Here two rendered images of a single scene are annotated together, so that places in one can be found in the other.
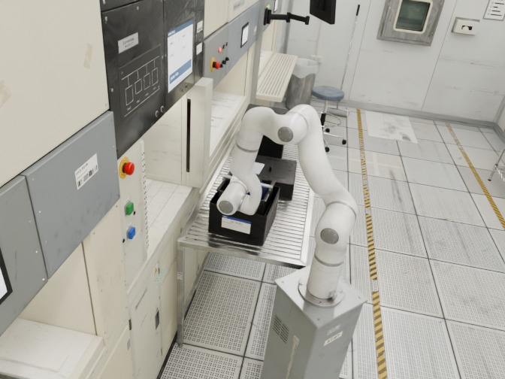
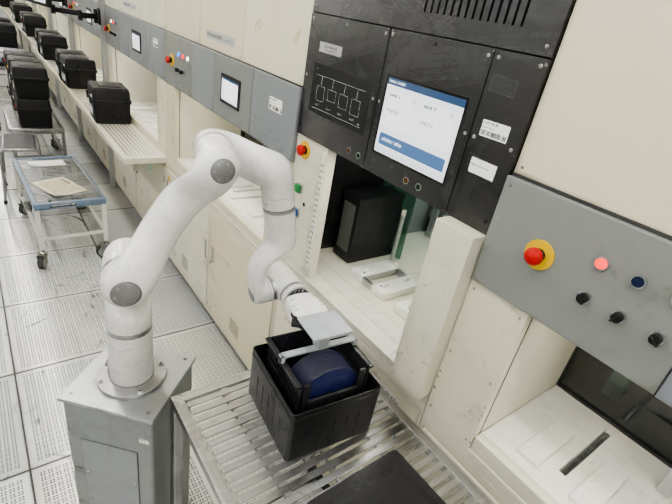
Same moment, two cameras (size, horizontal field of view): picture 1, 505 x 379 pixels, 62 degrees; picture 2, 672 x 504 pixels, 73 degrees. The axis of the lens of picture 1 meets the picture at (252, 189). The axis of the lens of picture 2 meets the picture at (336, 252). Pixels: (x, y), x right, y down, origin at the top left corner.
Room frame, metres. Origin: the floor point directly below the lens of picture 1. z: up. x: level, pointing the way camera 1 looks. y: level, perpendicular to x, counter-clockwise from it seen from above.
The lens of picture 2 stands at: (2.32, -0.71, 1.81)
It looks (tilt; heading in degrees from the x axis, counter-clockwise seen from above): 27 degrees down; 132
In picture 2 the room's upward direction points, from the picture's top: 11 degrees clockwise
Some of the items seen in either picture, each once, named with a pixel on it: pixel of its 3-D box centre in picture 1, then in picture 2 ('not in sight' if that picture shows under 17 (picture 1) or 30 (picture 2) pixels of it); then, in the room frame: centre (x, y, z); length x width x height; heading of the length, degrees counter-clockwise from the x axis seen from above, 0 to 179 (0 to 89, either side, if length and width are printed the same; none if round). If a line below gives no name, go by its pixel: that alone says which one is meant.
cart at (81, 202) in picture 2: not in sight; (62, 205); (-1.15, 0.12, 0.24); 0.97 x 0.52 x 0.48; 175
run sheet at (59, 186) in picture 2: not in sight; (59, 185); (-0.98, 0.07, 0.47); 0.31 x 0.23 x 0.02; 14
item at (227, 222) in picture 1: (244, 209); (311, 388); (1.67, 0.03, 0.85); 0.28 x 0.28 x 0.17; 77
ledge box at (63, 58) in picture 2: not in sight; (77, 71); (-2.57, 0.72, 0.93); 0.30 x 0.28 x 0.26; 175
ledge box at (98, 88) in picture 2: not in sight; (108, 102); (-1.38, 0.57, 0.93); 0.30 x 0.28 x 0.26; 170
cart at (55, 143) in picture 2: not in sight; (35, 137); (-2.82, 0.35, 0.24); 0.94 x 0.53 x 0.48; 172
